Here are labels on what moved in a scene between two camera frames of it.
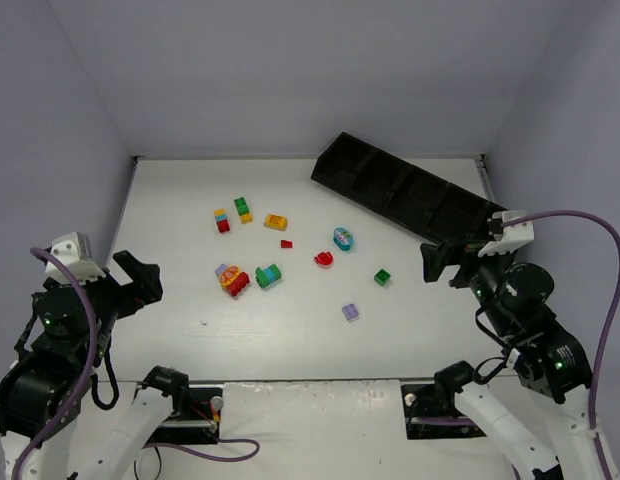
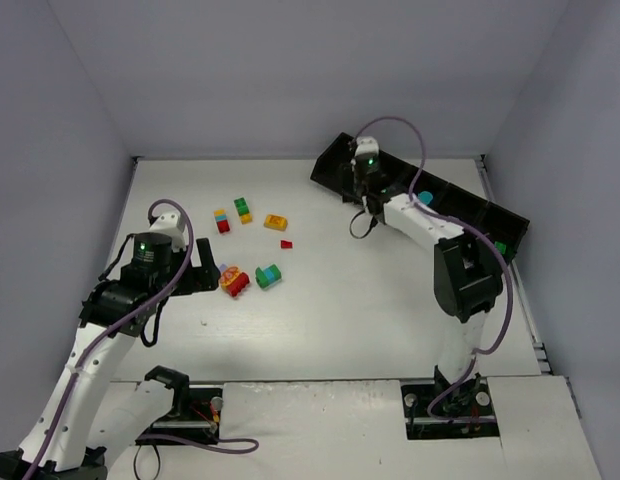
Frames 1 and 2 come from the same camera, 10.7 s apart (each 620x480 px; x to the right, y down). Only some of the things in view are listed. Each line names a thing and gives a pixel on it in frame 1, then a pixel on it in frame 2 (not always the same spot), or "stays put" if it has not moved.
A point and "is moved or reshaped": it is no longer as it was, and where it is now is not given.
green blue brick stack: (268, 275) stays put
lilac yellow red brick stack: (232, 280) stays put
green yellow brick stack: (242, 209) stays put
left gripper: (123, 292) to (191, 279)
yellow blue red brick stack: (221, 218) stays put
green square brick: (382, 277) is moved or reshaped
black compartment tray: (403, 192) stays put
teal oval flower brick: (343, 239) to (425, 197)
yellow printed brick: (276, 222) stays put
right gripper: (460, 264) to (360, 187)
